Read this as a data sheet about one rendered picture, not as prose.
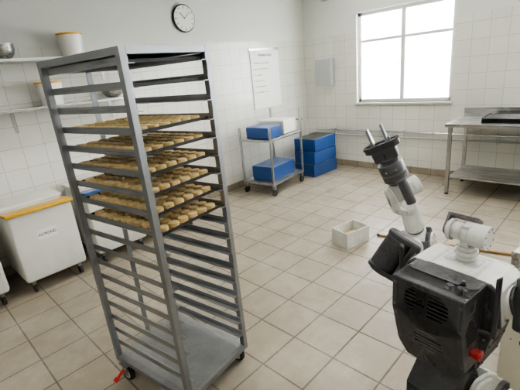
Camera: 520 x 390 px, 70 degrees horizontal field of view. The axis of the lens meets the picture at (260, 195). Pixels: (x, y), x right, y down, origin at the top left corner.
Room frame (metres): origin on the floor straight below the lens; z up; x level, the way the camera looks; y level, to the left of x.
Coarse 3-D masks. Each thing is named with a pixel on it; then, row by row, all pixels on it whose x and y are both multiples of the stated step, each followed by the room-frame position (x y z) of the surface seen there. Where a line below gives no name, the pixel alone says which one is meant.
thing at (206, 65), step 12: (204, 48) 1.81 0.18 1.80; (204, 60) 1.81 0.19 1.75; (204, 72) 1.82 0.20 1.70; (216, 108) 1.83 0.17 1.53; (216, 120) 1.82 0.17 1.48; (216, 132) 1.81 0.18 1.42; (216, 144) 1.81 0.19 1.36; (216, 156) 1.82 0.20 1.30; (228, 204) 1.83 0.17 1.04; (228, 216) 1.82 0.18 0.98; (228, 228) 1.81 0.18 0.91; (228, 240) 1.82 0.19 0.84; (240, 300) 1.82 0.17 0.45; (240, 312) 1.81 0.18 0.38; (240, 324) 1.81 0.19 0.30
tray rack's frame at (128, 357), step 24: (144, 48) 1.54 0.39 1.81; (168, 48) 1.64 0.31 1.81; (192, 48) 1.75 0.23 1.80; (48, 96) 1.82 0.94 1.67; (96, 96) 2.03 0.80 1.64; (72, 168) 1.84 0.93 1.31; (72, 192) 1.83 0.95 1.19; (96, 264) 1.83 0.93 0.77; (168, 264) 2.20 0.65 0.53; (144, 312) 2.03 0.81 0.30; (144, 336) 1.99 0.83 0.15; (168, 336) 1.96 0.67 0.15; (192, 336) 1.94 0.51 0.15; (216, 336) 1.92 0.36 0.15; (120, 360) 1.81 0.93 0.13; (144, 360) 1.77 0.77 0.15; (168, 360) 1.75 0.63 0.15; (192, 360) 1.73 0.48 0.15; (216, 360) 1.71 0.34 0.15; (168, 384) 1.57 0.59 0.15
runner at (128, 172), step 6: (72, 162) 1.85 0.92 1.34; (78, 168) 1.81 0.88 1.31; (84, 168) 1.78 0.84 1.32; (90, 168) 1.75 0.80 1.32; (96, 168) 1.71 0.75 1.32; (102, 168) 1.68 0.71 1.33; (108, 168) 1.65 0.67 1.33; (114, 168) 1.62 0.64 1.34; (120, 174) 1.60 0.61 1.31; (126, 174) 1.57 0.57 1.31; (132, 174) 1.55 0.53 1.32; (138, 174) 1.52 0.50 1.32; (150, 174) 1.48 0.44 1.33
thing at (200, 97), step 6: (162, 96) 2.01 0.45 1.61; (168, 96) 1.99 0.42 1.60; (174, 96) 1.96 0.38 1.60; (180, 96) 1.93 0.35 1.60; (186, 96) 1.90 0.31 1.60; (192, 96) 1.88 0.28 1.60; (198, 96) 1.85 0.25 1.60; (204, 96) 1.83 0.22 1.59; (210, 96) 1.81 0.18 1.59; (138, 102) 2.14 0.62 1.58; (144, 102) 2.11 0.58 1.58; (150, 102) 2.05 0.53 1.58; (156, 102) 2.01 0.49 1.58; (162, 102) 1.98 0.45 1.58
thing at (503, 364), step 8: (504, 336) 1.32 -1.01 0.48; (512, 336) 1.29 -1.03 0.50; (504, 344) 1.31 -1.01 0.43; (512, 344) 1.29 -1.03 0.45; (504, 352) 1.31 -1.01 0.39; (512, 352) 1.28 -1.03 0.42; (504, 360) 1.31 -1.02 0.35; (512, 360) 1.28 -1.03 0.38; (504, 368) 1.30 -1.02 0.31; (512, 368) 1.28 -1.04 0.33; (504, 376) 1.30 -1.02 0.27; (512, 376) 1.27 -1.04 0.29; (512, 384) 1.27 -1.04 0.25
